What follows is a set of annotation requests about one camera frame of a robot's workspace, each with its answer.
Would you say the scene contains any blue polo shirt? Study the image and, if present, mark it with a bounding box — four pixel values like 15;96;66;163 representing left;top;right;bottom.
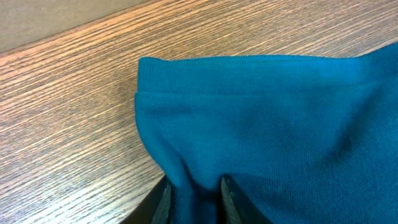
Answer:
135;44;397;223

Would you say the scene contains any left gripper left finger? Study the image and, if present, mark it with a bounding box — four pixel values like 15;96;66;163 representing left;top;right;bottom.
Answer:
120;176;172;224

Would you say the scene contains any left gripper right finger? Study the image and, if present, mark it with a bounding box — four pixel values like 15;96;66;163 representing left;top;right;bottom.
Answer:
220;175;272;224

